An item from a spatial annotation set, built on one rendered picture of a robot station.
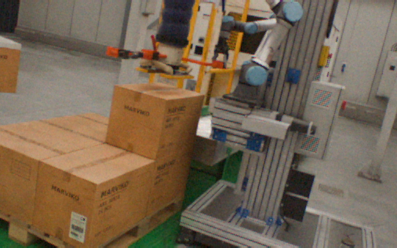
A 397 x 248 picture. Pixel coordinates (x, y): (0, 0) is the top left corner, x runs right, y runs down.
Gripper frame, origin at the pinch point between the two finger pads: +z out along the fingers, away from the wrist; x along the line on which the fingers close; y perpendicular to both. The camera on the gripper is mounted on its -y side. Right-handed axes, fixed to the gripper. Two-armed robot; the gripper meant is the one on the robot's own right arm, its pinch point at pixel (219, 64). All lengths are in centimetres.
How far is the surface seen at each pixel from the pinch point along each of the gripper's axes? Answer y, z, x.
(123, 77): -76, 40, -131
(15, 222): 120, 107, -58
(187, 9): 33.3, -32.8, -16.8
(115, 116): 60, 44, -41
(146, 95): 60, 25, -21
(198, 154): -7, 72, -5
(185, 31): 32.7, -19.0, -15.9
